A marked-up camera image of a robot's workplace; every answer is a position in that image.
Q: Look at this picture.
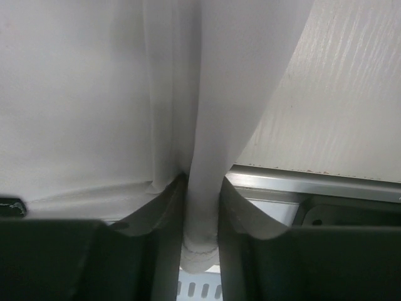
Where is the white slotted cable duct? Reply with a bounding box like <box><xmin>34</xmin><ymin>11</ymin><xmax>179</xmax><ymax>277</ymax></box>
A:
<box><xmin>176</xmin><ymin>265</ymin><xmax>223</xmax><ymax>301</ymax></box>

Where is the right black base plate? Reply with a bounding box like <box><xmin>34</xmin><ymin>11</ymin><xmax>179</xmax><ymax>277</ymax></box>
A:
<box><xmin>293</xmin><ymin>195</ymin><xmax>400</xmax><ymax>227</ymax></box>

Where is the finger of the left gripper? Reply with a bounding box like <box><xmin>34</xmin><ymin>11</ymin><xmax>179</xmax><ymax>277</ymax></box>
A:
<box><xmin>0</xmin><ymin>197</ymin><xmax>28</xmax><ymax>218</ymax></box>

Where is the aluminium mounting rail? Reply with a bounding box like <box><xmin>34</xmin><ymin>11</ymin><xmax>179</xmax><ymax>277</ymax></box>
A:
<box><xmin>187</xmin><ymin>166</ymin><xmax>400</xmax><ymax>225</ymax></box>

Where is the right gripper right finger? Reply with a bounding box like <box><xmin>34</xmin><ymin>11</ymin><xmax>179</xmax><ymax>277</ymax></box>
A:
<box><xmin>218</xmin><ymin>181</ymin><xmax>400</xmax><ymax>300</ymax></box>

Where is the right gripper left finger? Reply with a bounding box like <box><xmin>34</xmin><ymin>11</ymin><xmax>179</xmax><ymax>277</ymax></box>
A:
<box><xmin>1</xmin><ymin>175</ymin><xmax>187</xmax><ymax>300</ymax></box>

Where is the white t-shirt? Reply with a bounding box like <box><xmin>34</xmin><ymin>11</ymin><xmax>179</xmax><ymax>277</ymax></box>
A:
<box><xmin>1</xmin><ymin>1</ymin><xmax>313</xmax><ymax>273</ymax></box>

